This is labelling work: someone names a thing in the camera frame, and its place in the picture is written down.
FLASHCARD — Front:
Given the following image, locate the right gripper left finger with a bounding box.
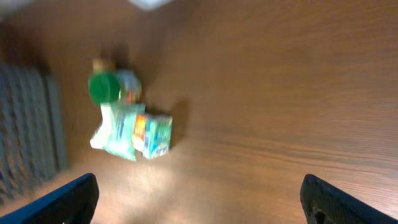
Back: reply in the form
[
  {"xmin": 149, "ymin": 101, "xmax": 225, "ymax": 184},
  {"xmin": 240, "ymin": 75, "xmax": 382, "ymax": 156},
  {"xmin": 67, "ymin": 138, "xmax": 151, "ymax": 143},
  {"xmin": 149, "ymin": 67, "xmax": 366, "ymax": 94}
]
[{"xmin": 1, "ymin": 173, "xmax": 100, "ymax": 224}]

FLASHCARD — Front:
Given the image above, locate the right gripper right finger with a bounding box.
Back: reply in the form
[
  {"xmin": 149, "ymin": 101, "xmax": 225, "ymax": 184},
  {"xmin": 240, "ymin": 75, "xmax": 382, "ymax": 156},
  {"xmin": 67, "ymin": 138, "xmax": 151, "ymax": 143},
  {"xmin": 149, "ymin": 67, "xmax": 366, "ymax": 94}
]
[{"xmin": 300, "ymin": 174, "xmax": 397, "ymax": 224}]

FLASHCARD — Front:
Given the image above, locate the teal wet wipes pack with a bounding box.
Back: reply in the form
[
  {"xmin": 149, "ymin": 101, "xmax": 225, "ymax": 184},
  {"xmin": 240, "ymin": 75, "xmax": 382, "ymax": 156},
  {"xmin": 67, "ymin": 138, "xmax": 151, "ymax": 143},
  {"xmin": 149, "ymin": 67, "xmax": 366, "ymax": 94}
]
[{"xmin": 104, "ymin": 103, "xmax": 146, "ymax": 161}]

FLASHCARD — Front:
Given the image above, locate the small teal gum box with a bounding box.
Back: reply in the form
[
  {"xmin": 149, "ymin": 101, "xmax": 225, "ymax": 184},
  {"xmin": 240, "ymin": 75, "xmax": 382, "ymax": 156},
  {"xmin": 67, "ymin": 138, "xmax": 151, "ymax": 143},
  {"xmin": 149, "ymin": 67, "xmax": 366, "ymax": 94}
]
[{"xmin": 142, "ymin": 115, "xmax": 173, "ymax": 159}]

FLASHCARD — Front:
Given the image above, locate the green lid jar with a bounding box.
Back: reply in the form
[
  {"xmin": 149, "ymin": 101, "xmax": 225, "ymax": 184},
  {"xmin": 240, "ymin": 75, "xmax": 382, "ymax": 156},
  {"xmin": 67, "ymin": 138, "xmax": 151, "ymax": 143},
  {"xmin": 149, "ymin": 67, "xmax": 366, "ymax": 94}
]
[{"xmin": 88, "ymin": 70, "xmax": 142, "ymax": 105}]

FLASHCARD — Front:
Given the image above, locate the white floral tube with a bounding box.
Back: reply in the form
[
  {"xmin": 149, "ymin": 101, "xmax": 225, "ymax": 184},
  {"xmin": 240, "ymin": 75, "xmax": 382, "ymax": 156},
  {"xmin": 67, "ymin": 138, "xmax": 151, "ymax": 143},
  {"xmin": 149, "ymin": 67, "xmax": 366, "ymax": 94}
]
[{"xmin": 88, "ymin": 58, "xmax": 120, "ymax": 149}]

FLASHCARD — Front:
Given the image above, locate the white barcode scanner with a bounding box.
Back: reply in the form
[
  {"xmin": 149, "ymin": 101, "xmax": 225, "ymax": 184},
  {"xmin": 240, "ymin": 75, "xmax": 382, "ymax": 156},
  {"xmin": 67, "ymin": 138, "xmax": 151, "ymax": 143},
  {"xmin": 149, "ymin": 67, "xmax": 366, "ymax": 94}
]
[{"xmin": 128, "ymin": 0, "xmax": 173, "ymax": 11}]

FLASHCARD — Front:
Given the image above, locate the grey plastic mesh basket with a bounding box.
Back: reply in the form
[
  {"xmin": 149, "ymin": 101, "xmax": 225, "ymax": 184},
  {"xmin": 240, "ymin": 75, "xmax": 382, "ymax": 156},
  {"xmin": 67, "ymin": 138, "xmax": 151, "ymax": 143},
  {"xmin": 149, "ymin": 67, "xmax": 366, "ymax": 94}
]
[{"xmin": 1, "ymin": 63, "xmax": 68, "ymax": 205}]

